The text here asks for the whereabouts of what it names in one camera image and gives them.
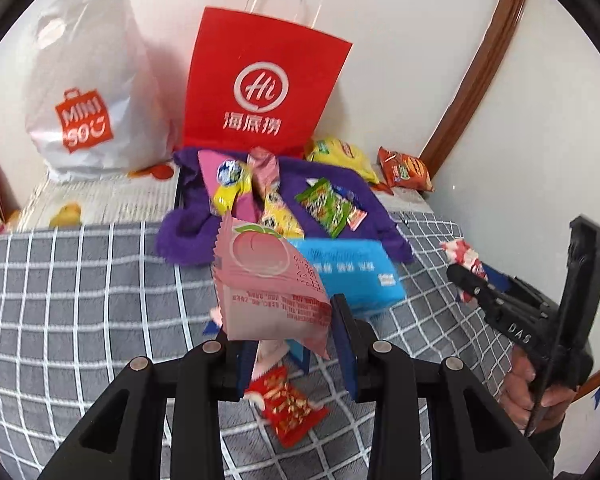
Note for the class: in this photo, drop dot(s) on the pale pink snack packet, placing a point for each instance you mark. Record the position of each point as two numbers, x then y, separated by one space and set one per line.
270 360

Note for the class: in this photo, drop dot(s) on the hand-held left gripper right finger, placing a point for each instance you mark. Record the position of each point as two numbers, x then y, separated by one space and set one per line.
347 355

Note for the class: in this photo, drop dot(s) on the green snack packet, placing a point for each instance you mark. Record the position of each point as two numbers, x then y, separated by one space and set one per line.
325 207

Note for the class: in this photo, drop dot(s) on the white plastic bag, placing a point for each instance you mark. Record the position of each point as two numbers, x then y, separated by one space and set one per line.
95 75

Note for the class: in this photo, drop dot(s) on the red paper bag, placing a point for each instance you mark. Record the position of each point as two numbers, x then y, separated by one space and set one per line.
260 90

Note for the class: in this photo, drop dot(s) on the purple towel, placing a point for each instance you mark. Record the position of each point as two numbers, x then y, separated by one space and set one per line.
190 240

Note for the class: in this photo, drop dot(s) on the red gold-print snack packet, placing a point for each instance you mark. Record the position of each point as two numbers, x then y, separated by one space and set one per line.
285 405

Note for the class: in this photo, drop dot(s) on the yellow dark-print snack packet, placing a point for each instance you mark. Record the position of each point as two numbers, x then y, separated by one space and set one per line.
280 215

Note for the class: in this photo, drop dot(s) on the grey checked cloth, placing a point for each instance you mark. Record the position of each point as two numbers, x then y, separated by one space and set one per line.
90 310

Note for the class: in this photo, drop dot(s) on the red white candy packet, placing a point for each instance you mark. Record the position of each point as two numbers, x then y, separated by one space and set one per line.
462 255

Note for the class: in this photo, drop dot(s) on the blue cardboard box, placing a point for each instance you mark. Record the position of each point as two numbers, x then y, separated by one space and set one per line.
360 272

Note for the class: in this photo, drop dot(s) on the white bird-print sheet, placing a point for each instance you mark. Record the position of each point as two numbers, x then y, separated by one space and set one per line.
105 200

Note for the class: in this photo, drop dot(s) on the pink peach-print snack packet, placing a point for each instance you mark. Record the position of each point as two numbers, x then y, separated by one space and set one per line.
265 285

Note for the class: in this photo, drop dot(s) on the person's right hand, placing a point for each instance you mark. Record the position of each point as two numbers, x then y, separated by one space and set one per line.
522 390

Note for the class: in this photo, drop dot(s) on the pink foil snack packet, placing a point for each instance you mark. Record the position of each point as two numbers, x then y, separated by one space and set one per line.
262 170

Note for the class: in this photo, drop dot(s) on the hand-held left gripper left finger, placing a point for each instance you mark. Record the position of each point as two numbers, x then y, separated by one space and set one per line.
205 375

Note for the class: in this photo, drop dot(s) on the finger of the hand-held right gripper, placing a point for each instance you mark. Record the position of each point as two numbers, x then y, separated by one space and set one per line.
522 287
472 287

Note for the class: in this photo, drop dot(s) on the orange red snack packet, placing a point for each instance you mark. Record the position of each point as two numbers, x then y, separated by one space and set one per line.
405 170

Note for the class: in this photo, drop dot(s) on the pink yellow snack packet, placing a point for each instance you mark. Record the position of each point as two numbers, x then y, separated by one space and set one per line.
227 185

